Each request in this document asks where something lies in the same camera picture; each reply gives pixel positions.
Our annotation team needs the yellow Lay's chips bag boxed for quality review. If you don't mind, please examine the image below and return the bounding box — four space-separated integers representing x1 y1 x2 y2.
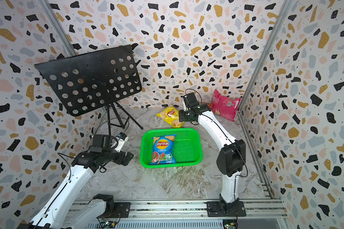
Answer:
156 106 184 128

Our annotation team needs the green plastic basket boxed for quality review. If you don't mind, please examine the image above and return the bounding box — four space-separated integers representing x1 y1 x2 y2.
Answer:
140 128 204 169

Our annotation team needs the blue Lay's chips bag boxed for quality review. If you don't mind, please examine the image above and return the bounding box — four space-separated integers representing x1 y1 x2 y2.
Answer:
150 134 176 165

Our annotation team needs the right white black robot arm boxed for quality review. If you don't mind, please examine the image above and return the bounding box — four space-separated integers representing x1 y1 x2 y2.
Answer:
179 93 247 216

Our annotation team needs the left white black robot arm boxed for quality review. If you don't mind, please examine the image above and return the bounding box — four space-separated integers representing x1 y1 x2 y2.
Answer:
19 133 134 229

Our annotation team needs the pink snack bag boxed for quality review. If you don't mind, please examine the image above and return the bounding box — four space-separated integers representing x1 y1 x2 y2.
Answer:
211 90 241 122

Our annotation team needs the black perforated music stand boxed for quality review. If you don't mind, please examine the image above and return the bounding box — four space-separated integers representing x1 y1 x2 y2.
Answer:
35 44 142 128

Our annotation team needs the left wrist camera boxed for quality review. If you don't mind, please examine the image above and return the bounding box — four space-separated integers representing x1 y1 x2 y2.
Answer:
115 132 129 152

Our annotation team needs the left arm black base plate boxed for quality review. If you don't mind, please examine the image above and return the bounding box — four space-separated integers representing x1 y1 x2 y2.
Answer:
99 202 131 219

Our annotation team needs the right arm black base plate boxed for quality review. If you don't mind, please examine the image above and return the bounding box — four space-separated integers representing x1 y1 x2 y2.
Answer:
206 200 247 217

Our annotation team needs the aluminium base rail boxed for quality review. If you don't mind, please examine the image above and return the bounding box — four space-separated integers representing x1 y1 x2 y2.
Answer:
65 198 293 229

